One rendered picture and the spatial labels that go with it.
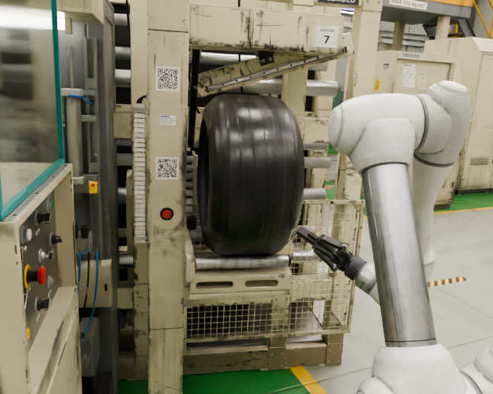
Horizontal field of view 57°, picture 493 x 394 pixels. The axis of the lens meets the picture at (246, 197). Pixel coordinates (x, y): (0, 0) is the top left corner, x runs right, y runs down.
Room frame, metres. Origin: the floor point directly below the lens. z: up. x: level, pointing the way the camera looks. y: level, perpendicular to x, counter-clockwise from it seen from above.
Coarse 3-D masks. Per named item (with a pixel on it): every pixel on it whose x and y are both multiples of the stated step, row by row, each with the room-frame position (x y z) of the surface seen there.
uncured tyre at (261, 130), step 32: (224, 96) 1.57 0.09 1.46; (256, 96) 1.60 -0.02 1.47; (224, 128) 1.42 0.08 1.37; (256, 128) 1.43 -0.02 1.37; (288, 128) 1.45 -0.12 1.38; (224, 160) 1.36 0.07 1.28; (256, 160) 1.37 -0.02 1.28; (288, 160) 1.39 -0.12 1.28; (224, 192) 1.34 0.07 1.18; (256, 192) 1.35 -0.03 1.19; (288, 192) 1.37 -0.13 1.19; (224, 224) 1.36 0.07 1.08; (256, 224) 1.37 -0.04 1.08; (288, 224) 1.40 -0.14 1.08
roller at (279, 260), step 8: (200, 256) 1.47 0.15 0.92; (208, 256) 1.47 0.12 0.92; (216, 256) 1.48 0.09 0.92; (224, 256) 1.48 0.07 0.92; (232, 256) 1.48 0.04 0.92; (240, 256) 1.49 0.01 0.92; (248, 256) 1.49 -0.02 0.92; (256, 256) 1.50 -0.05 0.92; (264, 256) 1.50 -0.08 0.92; (272, 256) 1.51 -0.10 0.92; (280, 256) 1.51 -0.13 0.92; (288, 256) 1.52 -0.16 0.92; (200, 264) 1.45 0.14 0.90; (208, 264) 1.45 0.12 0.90; (216, 264) 1.46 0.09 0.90; (224, 264) 1.46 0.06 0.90; (232, 264) 1.47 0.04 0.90; (240, 264) 1.47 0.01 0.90; (248, 264) 1.48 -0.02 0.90; (256, 264) 1.48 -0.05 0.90; (264, 264) 1.49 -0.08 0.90; (272, 264) 1.50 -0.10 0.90; (280, 264) 1.50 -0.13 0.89; (288, 264) 1.51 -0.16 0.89
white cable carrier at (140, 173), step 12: (144, 120) 1.49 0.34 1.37; (144, 132) 1.49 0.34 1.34; (144, 144) 1.49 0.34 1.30; (144, 156) 1.49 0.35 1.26; (144, 168) 1.49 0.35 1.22; (144, 180) 1.49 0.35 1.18; (144, 192) 1.49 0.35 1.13; (144, 204) 1.49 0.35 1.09; (144, 216) 1.49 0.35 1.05; (144, 228) 1.49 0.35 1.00; (144, 240) 1.49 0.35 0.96
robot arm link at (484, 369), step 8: (480, 352) 0.83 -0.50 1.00; (488, 352) 0.81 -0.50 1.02; (480, 360) 0.80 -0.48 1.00; (488, 360) 0.79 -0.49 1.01; (464, 368) 0.82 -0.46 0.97; (472, 368) 0.81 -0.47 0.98; (480, 368) 0.79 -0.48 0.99; (488, 368) 0.78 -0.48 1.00; (472, 376) 0.78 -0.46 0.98; (480, 376) 0.78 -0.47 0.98; (488, 376) 0.77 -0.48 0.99; (480, 384) 0.76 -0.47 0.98; (488, 384) 0.76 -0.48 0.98; (480, 392) 0.75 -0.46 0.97; (488, 392) 0.74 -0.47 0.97
